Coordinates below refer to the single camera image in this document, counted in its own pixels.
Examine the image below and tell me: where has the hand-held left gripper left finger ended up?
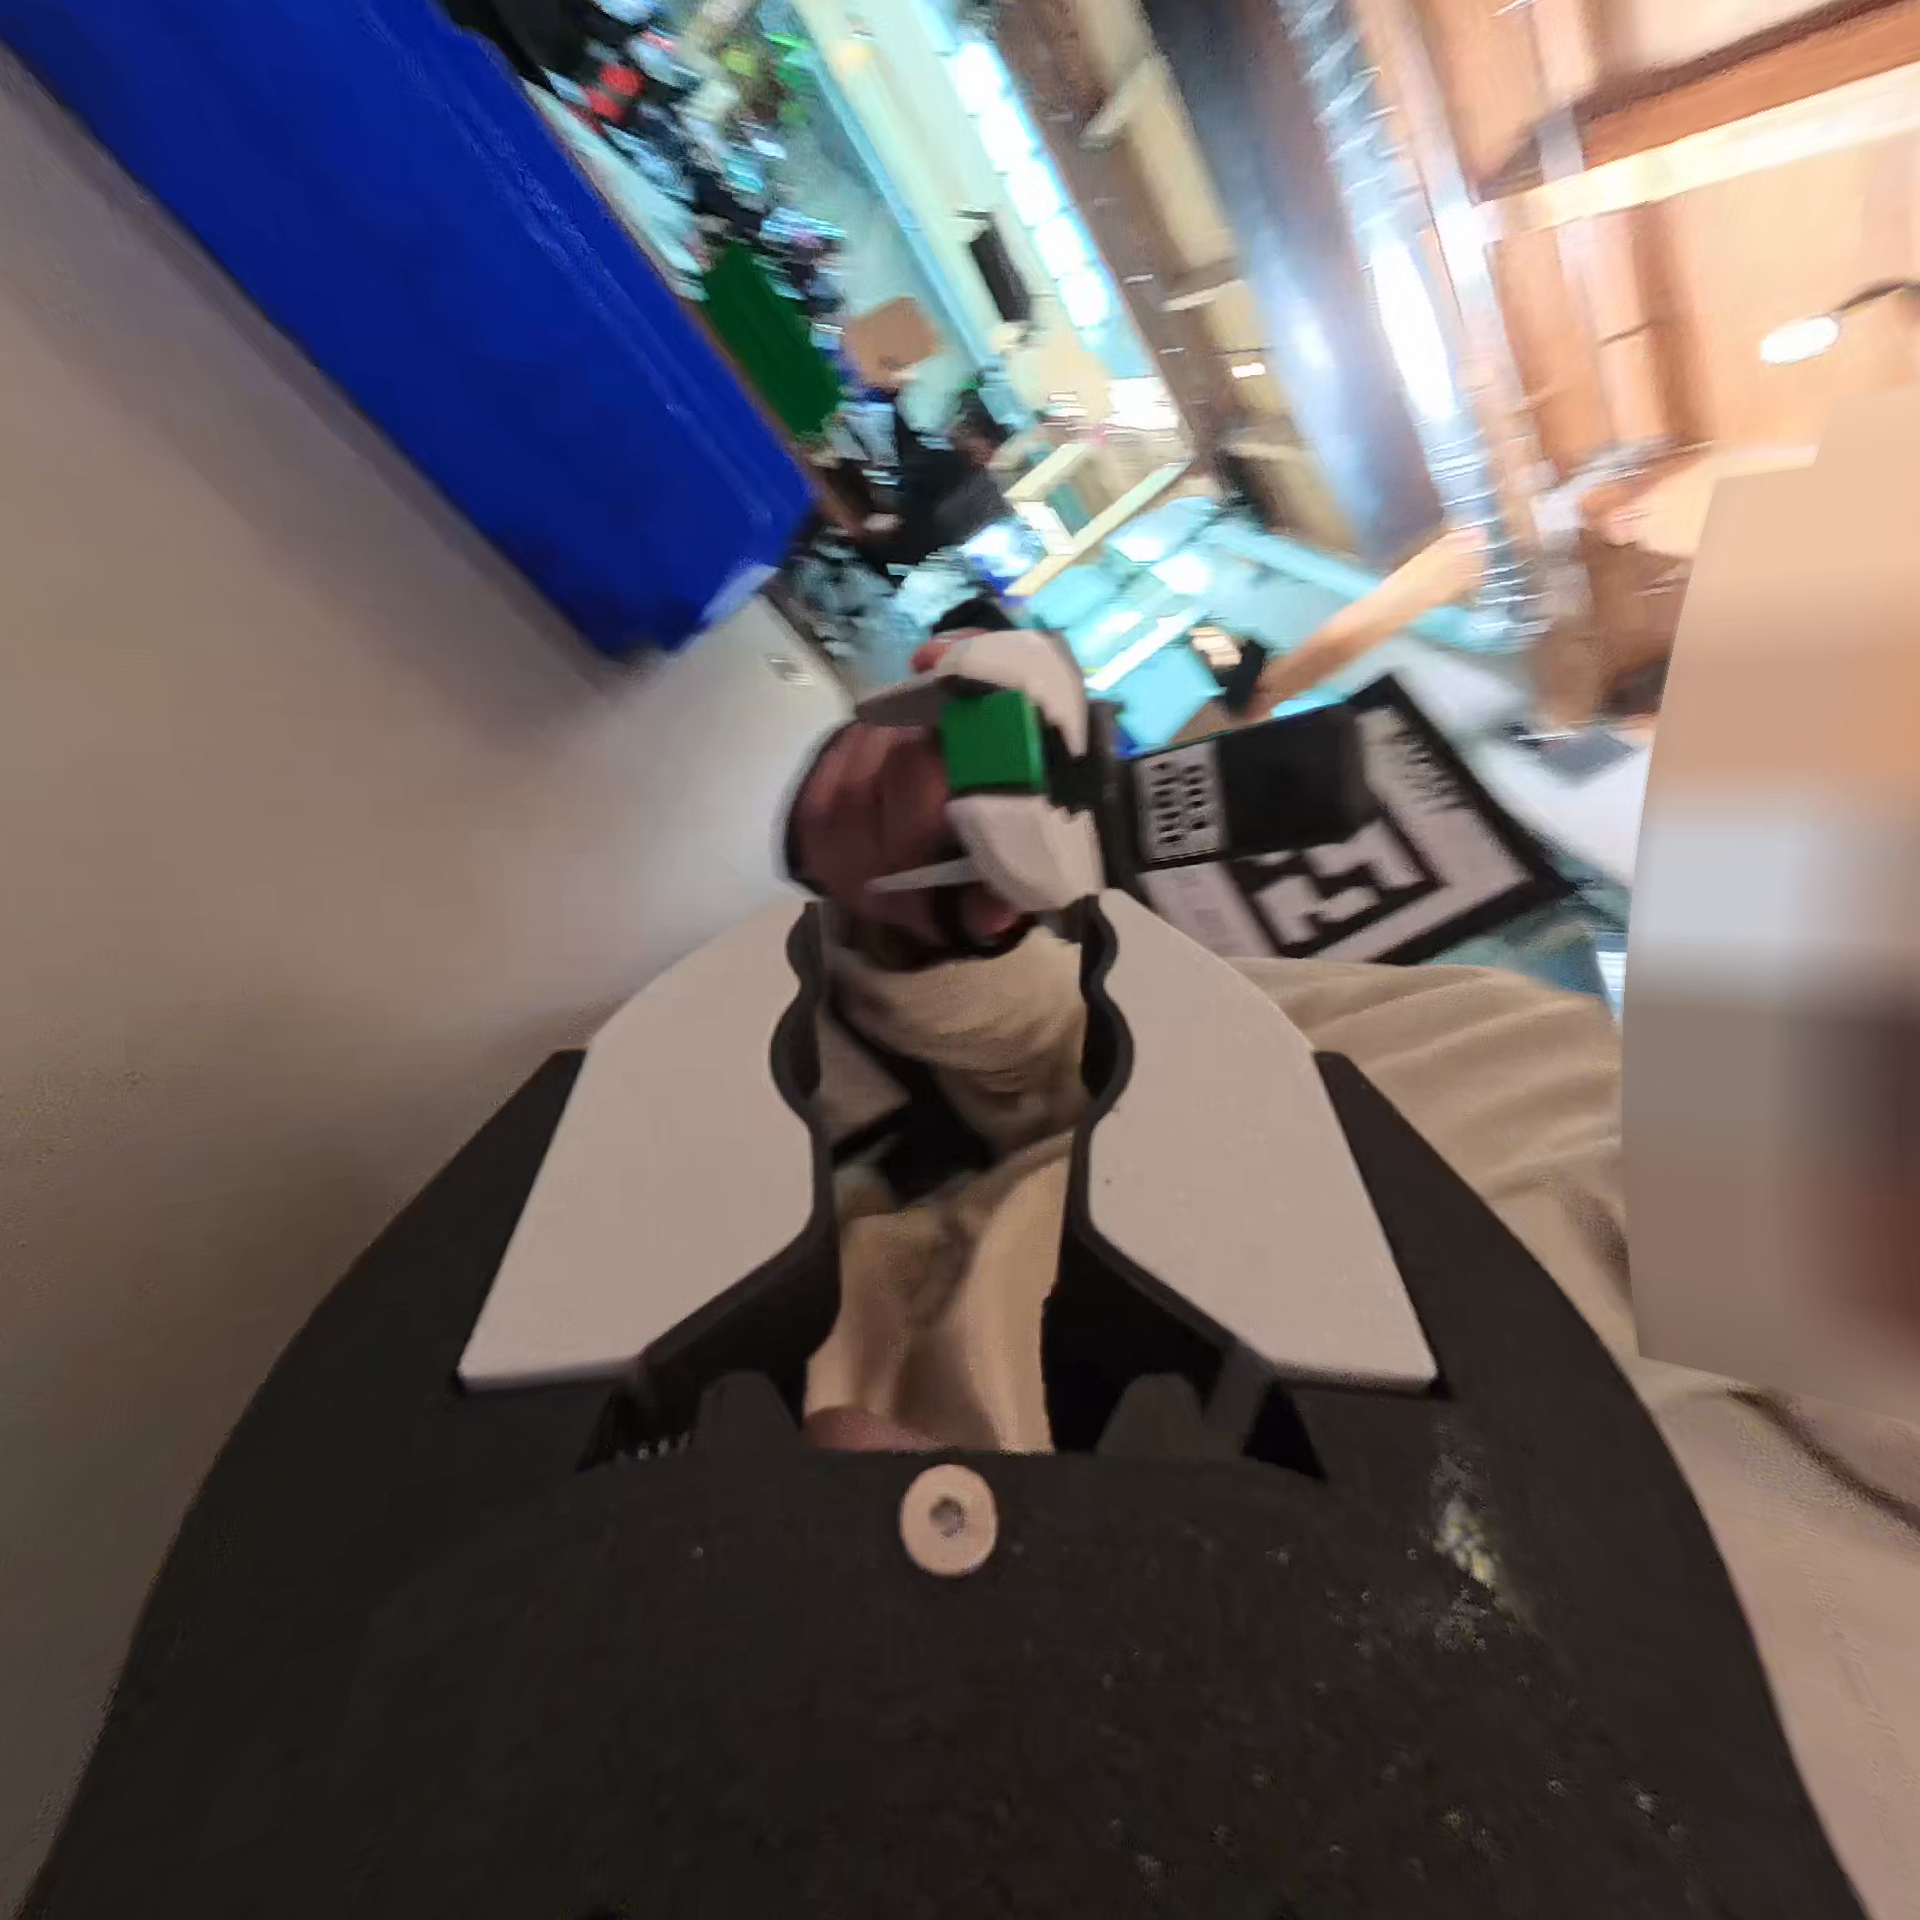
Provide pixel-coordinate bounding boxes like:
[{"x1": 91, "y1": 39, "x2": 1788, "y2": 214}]
[{"x1": 456, "y1": 900, "x2": 841, "y2": 1443}]

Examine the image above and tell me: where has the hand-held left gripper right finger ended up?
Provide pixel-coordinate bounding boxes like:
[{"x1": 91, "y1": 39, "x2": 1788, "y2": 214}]
[{"x1": 1049, "y1": 890, "x2": 1440, "y2": 1451}]

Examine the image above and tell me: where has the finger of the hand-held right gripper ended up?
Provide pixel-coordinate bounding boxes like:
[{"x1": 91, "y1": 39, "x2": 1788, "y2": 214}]
[
  {"x1": 857, "y1": 631, "x2": 1092, "y2": 770},
  {"x1": 865, "y1": 787, "x2": 1116, "y2": 913}
]

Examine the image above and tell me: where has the small green wooden cube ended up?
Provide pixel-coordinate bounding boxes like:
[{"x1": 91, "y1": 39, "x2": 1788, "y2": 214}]
[{"x1": 935, "y1": 691, "x2": 1049, "y2": 795}]

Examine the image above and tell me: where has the blue plastic bin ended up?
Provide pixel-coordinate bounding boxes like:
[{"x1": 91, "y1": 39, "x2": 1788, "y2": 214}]
[{"x1": 0, "y1": 0, "x2": 819, "y2": 662}]

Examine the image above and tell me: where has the person's right forearm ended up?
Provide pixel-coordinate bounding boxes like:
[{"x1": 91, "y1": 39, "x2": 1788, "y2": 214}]
[{"x1": 816, "y1": 930, "x2": 1092, "y2": 1147}]

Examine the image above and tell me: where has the person's right hand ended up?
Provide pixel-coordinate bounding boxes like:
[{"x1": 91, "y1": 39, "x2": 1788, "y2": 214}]
[{"x1": 774, "y1": 597, "x2": 1056, "y2": 967}]

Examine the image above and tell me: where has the cardboard box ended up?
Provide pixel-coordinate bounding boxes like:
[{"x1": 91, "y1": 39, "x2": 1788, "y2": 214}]
[{"x1": 841, "y1": 297, "x2": 947, "y2": 380}]

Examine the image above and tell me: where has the hanging black monitor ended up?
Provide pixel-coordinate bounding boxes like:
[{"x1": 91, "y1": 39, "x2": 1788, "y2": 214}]
[{"x1": 966, "y1": 224, "x2": 1040, "y2": 329}]

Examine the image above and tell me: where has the green plastic crate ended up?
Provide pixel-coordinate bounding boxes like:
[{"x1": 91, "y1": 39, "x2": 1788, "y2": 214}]
[{"x1": 703, "y1": 246, "x2": 846, "y2": 448}]

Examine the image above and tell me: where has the silver ventilation duct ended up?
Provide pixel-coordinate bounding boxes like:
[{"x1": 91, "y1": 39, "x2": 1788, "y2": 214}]
[{"x1": 1170, "y1": 0, "x2": 1450, "y2": 561}]

